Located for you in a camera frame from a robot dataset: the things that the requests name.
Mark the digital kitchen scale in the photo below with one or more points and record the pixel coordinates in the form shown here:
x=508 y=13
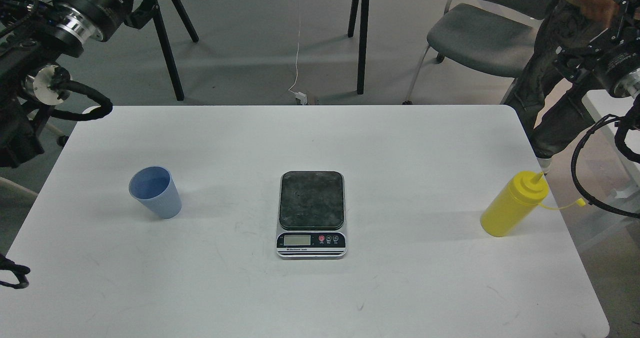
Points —
x=311 y=216

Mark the yellow squeeze bottle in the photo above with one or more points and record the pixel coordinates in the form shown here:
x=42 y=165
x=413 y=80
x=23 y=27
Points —
x=524 y=192

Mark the blue ribbed plastic cup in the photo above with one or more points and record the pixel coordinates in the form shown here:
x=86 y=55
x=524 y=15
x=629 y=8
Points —
x=154 y=188

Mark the white power adapter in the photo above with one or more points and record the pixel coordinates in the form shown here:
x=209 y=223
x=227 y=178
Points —
x=301 y=98

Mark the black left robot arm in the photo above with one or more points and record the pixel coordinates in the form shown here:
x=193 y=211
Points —
x=34 y=86

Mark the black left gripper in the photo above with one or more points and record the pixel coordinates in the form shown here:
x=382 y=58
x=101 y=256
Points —
x=99 y=19

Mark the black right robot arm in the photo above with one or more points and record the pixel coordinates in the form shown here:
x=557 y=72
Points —
x=624 y=124

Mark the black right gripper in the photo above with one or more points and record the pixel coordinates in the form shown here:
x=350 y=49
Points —
x=613 y=54

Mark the grey office chair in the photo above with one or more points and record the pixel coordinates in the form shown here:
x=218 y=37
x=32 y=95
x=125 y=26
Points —
x=486 y=41

